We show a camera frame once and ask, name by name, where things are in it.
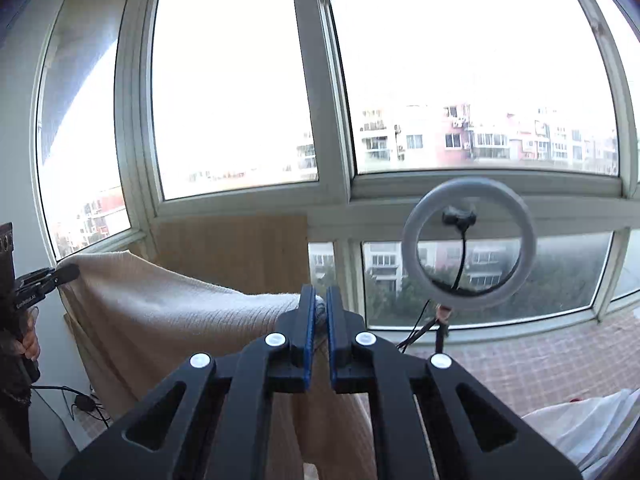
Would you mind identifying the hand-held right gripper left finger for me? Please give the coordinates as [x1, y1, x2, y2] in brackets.
[59, 284, 326, 480]

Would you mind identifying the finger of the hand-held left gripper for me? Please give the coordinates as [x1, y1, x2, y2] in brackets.
[14, 264, 81, 307]

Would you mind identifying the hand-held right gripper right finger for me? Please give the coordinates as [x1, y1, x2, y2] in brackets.
[326, 286, 583, 480]

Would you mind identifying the cream ribbed knit sweater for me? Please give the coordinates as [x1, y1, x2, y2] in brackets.
[57, 250, 381, 480]

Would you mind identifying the person's left forearm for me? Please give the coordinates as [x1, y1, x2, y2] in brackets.
[0, 330, 33, 441]

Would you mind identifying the person's left hand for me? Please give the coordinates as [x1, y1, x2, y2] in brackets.
[19, 307, 42, 363]

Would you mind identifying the light wooden board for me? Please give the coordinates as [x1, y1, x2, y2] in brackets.
[64, 214, 310, 391]

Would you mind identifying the black phone holder clip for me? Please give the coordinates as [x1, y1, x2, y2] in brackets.
[441, 206, 477, 292]

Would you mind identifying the pink plaid bedsheet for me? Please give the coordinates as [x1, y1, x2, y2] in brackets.
[400, 310, 640, 417]

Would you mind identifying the white cloth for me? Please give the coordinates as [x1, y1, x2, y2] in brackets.
[520, 387, 640, 472]

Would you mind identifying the thin black floor cable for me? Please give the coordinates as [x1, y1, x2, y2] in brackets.
[32, 385, 112, 429]

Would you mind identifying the white ring light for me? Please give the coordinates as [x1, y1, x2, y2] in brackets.
[401, 176, 538, 309]

